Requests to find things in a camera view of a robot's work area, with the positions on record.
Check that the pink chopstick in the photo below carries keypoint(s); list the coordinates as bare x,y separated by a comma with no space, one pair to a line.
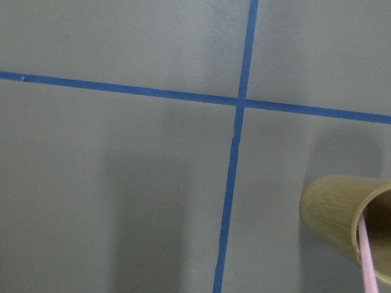
368,270

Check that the tan wooden cup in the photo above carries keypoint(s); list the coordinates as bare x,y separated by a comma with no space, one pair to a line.
330,207

